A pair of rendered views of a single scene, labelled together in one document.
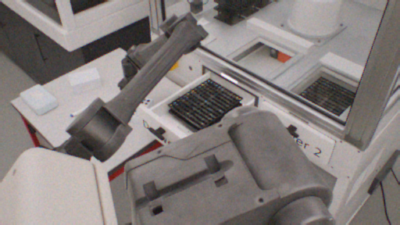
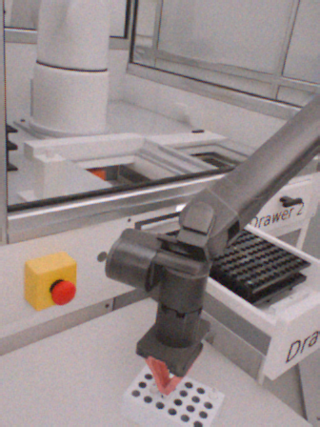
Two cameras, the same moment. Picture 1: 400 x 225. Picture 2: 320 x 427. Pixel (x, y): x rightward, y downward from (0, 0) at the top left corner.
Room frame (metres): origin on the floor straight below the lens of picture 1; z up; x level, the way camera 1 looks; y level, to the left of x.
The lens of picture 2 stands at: (1.18, 0.76, 1.29)
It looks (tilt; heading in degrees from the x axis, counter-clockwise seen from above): 24 degrees down; 271
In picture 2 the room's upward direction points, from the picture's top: 8 degrees clockwise
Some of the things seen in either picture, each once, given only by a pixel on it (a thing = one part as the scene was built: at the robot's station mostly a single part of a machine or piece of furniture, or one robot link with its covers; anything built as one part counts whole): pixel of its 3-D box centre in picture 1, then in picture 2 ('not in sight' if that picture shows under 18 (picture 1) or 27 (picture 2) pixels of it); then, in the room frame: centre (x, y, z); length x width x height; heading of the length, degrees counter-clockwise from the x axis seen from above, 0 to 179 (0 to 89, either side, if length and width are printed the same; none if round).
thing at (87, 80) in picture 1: (84, 80); not in sight; (1.32, 0.53, 0.79); 0.13 x 0.09 x 0.05; 116
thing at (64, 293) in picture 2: not in sight; (62, 291); (1.33, 0.18, 0.88); 0.04 x 0.03 x 0.04; 46
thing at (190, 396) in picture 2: (137, 109); (172, 404); (1.13, 0.28, 0.78); 0.12 x 0.08 x 0.04; 158
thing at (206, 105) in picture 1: (205, 107); (231, 262); (1.05, 0.00, 0.87); 0.22 x 0.18 x 0.06; 136
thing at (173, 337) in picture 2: (131, 79); (177, 321); (1.15, 0.28, 0.93); 0.10 x 0.07 x 0.07; 67
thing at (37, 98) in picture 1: (39, 99); not in sight; (1.20, 0.70, 0.78); 0.15 x 0.10 x 0.04; 47
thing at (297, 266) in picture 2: (186, 115); (279, 274); (0.97, 0.07, 0.90); 0.18 x 0.02 x 0.01; 46
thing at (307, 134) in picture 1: (294, 132); (276, 208); (0.91, -0.31, 0.87); 0.29 x 0.02 x 0.11; 46
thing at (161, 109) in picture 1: (207, 107); (228, 262); (1.05, -0.01, 0.86); 0.40 x 0.26 x 0.06; 136
